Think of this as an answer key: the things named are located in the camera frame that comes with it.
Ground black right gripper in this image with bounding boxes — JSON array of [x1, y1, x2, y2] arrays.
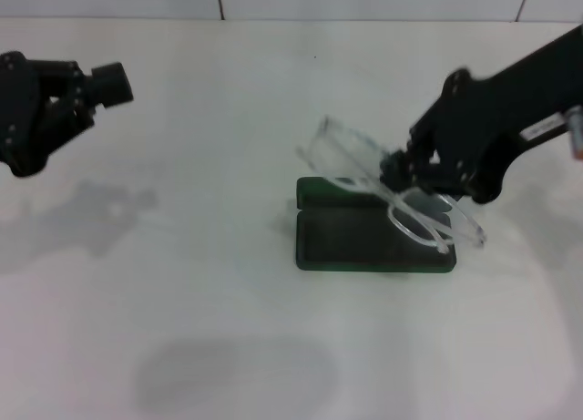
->
[[379, 23, 583, 207]]

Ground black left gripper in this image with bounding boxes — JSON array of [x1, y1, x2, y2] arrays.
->
[[0, 50, 137, 179]]

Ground clear white glasses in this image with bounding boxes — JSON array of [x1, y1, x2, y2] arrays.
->
[[295, 114, 486, 255]]

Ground green glasses case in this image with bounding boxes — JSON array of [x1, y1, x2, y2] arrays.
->
[[294, 176, 458, 274]]

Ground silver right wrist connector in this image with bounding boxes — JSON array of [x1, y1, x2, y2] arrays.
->
[[566, 106, 583, 160]]

